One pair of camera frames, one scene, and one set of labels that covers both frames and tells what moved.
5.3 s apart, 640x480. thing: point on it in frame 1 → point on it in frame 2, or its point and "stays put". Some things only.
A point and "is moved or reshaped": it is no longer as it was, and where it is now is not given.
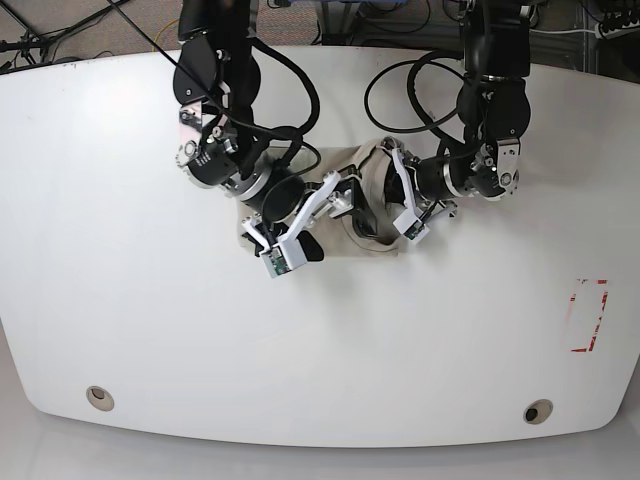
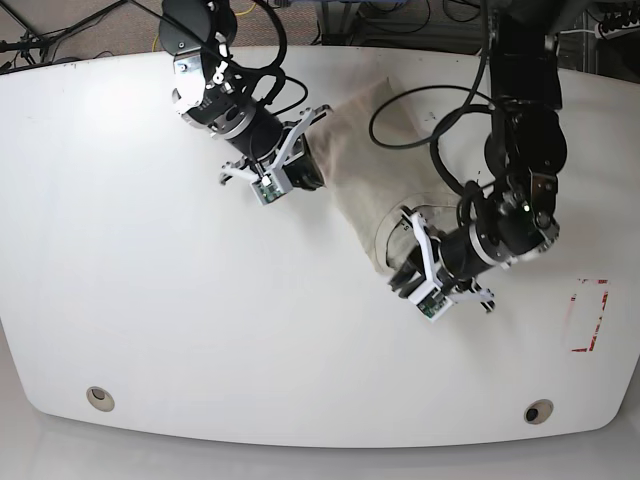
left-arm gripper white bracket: (287, 242) → (303, 172)
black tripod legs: (31, 42) stays put
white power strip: (600, 31) stays put
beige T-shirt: (346, 196) is moved or reshaped
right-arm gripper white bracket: (407, 221) → (430, 281)
